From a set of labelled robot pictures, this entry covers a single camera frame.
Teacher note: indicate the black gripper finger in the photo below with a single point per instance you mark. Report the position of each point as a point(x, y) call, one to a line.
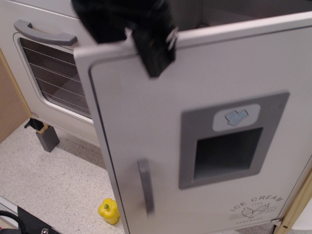
point(99, 17)
point(155, 37)

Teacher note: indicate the white toy fridge door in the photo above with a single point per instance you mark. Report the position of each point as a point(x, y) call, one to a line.
point(139, 117)

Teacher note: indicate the white toy kitchen cabinet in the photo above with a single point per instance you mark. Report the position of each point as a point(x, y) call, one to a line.
point(193, 14)

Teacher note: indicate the white toy oven door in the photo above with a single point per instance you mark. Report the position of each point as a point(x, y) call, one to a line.
point(47, 74)

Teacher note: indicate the grey kitchen leg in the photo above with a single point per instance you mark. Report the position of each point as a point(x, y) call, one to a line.
point(48, 139)

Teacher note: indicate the grey ice dispenser panel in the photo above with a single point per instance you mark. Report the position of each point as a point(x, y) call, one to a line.
point(228, 141)

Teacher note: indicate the yellow toy bell pepper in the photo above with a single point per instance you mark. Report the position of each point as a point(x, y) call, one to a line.
point(108, 209)

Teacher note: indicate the grey oven door handle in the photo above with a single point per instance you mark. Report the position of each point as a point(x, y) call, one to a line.
point(62, 39)

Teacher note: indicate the black clamp bracket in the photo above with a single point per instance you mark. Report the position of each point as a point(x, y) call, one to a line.
point(35, 124)

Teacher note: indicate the light wooden frame left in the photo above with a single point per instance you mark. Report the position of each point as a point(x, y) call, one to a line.
point(15, 85)

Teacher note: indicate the grey fridge door handle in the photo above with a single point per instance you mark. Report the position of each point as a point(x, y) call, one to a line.
point(146, 182)

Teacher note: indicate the black base plate with screw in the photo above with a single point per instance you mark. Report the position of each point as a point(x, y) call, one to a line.
point(33, 224)

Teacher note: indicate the light wooden post right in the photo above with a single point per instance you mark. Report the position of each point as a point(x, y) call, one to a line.
point(297, 207)

